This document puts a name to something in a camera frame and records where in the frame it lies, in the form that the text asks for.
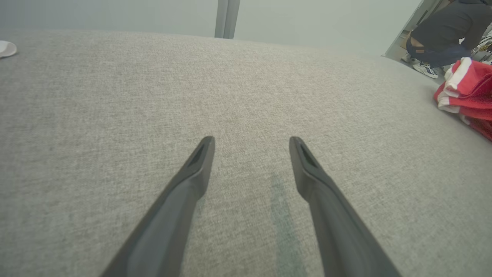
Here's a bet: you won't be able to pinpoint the person in dark top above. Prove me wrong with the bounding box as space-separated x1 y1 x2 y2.
402 0 492 79

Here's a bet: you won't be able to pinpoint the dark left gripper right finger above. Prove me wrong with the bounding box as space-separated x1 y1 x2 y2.
289 136 402 277

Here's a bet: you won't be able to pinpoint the red Bulls jersey white sleeves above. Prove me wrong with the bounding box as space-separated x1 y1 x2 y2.
0 40 18 59

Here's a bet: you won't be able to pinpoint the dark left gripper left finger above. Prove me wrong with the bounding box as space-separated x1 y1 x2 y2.
101 135 216 277

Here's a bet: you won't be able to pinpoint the red garment with white stripes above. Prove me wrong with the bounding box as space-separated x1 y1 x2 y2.
434 57 492 142

